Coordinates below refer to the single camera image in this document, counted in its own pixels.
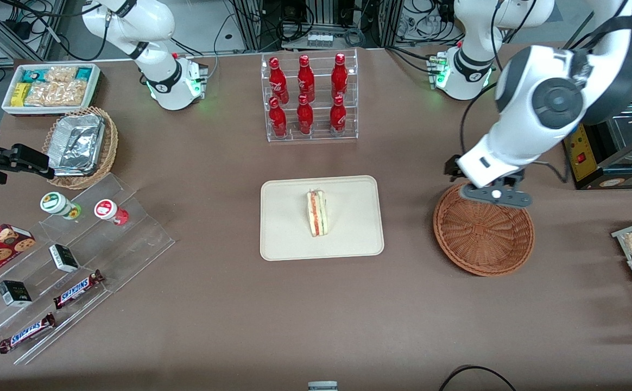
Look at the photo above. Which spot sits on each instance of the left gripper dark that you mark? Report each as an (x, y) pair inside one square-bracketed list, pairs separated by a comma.
[(451, 165)]

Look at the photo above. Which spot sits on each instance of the triangle sandwich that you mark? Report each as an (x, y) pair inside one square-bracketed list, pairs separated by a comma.
[(317, 214)]

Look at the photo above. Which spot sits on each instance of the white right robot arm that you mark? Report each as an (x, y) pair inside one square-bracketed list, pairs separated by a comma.
[(158, 32)]

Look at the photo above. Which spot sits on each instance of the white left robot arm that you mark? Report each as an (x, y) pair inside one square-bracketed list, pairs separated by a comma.
[(517, 146)]

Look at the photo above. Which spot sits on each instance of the brown wicker basket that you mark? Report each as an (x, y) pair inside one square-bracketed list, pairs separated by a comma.
[(484, 244)]

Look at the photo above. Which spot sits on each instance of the light tan wicker basket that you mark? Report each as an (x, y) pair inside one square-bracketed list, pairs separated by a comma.
[(108, 146)]

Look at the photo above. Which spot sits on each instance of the cream plastic tray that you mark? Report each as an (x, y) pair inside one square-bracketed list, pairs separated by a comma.
[(348, 228)]

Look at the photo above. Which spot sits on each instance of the silver foil container stack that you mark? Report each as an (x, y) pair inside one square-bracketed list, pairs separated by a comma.
[(77, 144)]

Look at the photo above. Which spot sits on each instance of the green lid jar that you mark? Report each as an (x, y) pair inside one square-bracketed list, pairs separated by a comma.
[(55, 203)]

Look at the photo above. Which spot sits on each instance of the white snack bin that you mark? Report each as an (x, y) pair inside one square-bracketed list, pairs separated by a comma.
[(9, 108)]

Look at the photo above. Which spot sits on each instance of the yellow snack pack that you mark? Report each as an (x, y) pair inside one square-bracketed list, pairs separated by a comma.
[(20, 94)]

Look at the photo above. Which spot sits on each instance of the teal snack pack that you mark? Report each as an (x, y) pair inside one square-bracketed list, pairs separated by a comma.
[(33, 75), (83, 73)]

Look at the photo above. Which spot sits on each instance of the red lid jar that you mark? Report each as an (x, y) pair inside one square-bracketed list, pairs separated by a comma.
[(108, 210)]

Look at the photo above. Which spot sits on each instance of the black food warmer yellow panel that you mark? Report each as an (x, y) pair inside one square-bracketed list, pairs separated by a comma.
[(585, 155)]

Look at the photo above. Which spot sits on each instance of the small black carton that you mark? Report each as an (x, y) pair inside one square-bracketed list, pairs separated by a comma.
[(64, 258), (14, 293)]

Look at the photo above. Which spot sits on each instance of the clear acrylic tiered stand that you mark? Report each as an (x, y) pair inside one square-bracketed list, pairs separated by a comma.
[(131, 239)]

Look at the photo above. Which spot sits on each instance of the brown Snickers bar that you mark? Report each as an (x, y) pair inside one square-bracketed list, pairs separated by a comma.
[(77, 289), (27, 333)]

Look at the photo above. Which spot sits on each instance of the red cola bottle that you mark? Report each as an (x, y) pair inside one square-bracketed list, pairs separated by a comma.
[(339, 76), (278, 81), (337, 117), (305, 79), (305, 117), (278, 119)]

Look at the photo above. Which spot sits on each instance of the clear acrylic bottle rack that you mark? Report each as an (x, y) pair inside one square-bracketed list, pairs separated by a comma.
[(318, 138)]

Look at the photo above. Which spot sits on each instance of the white power strip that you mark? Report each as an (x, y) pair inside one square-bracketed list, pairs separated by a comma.
[(320, 40)]

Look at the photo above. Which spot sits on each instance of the metal equipment rack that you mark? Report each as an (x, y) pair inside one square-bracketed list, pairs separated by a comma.
[(251, 24)]

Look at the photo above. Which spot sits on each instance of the small gray box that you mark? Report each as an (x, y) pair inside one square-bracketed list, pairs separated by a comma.
[(322, 386)]

